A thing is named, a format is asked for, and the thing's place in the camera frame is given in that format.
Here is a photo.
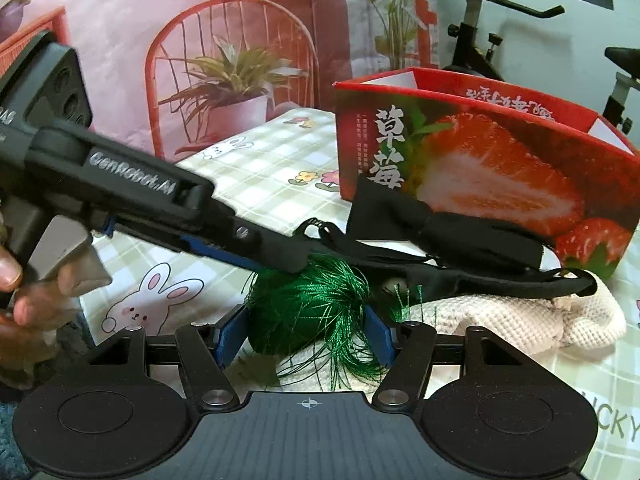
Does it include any black fabric cloth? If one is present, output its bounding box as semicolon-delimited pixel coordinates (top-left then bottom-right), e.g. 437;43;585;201
347;177;559;276

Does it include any red strawberry cardboard box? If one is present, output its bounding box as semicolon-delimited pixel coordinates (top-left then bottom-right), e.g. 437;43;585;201
335;67;639;278

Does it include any person's left hand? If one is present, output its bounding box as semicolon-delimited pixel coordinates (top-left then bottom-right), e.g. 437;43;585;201
1;246;105;390

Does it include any cream knitted cloth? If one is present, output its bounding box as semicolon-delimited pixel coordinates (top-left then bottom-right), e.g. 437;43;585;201
383;278;627;356

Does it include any pink printed backdrop sheet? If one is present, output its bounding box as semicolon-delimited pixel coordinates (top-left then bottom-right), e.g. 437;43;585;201
1;0;438;160

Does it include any checked bunny tablecloth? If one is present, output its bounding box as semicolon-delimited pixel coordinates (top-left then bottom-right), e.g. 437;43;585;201
81;108;639;479

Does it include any black strap belt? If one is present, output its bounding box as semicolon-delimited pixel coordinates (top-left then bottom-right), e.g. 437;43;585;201
293;218;598;301

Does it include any green tinsel pom-pom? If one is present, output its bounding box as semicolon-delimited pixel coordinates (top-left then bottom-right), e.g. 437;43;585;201
243;256;411;391

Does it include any black exercise bike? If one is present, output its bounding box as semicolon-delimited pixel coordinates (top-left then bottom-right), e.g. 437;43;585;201
437;0;639;124

